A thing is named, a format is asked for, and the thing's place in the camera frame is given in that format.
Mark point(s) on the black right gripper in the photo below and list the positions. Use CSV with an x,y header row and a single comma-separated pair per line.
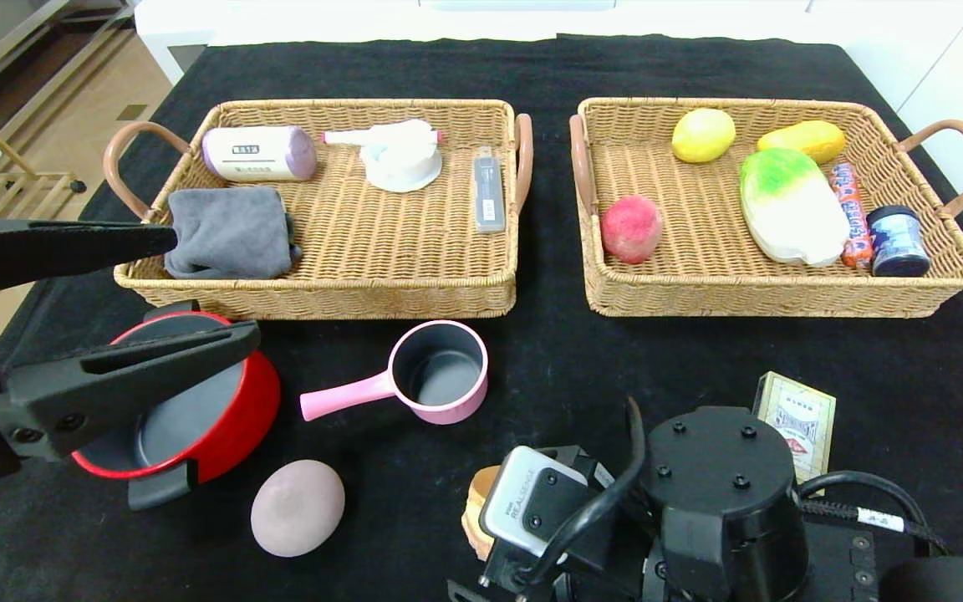
x,y
598,577

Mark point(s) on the toy burger bun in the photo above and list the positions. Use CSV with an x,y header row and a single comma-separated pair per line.
x,y
477,510

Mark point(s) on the playing card box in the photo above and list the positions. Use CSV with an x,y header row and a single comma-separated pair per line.
x,y
799,418

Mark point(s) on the toy napa cabbage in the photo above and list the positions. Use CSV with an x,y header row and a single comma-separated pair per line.
x,y
791,209

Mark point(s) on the wooden slatted rack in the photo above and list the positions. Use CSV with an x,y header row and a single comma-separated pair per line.
x,y
30,176

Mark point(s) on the grey folded towel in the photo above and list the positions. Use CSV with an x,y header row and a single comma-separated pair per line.
x,y
235,234

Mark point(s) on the black tablecloth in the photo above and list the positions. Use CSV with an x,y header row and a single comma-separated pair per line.
x,y
548,359

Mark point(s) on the pink saucepan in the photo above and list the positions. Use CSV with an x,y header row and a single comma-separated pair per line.
x,y
448,411

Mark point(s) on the white purple cylindrical bottle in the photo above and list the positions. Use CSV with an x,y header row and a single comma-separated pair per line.
x,y
257,154

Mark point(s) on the pale purple egg-shaped taro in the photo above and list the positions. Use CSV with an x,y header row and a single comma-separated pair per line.
x,y
298,507

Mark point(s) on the red peach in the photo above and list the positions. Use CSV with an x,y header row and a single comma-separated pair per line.
x,y
632,230

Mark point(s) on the white cup with brush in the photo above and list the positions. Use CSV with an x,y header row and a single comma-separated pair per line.
x,y
400,165

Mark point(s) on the white table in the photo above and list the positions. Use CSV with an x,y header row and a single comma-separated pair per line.
x,y
323,21

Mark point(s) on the grey slim rectangular case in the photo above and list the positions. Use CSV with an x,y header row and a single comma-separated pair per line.
x,y
489,194

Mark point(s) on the dark blue jar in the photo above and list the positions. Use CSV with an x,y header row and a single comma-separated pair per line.
x,y
898,247

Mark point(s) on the yellow lemon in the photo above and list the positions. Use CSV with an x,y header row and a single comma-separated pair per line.
x,y
703,135

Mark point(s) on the orange sausage pack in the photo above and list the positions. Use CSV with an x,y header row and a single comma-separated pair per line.
x,y
845,180

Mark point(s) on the yellow mango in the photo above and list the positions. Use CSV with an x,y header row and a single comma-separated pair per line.
x,y
807,140

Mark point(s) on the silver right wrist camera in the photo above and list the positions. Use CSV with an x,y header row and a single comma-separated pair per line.
x,y
523,493

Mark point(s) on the grey metal shelf frame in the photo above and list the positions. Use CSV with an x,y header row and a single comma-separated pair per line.
x,y
13,50

